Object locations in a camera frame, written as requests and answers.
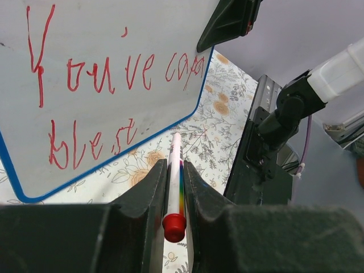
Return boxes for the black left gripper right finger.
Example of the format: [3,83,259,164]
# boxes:
[184,162,363,272]

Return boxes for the aluminium front rail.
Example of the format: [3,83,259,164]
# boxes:
[248,75,282,119]

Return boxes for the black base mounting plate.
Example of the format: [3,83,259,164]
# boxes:
[224,106,292,205]

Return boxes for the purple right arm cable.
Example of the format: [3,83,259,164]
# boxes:
[294,115,313,205]

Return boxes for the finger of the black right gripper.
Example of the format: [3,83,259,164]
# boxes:
[196,0,262,53]

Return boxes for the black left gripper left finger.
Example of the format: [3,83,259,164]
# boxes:
[1,159,167,272]

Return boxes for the blue framed whiteboard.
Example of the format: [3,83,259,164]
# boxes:
[1,1,217,203]

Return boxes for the red white marker pen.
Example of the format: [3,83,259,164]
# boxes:
[162,133,187,243]

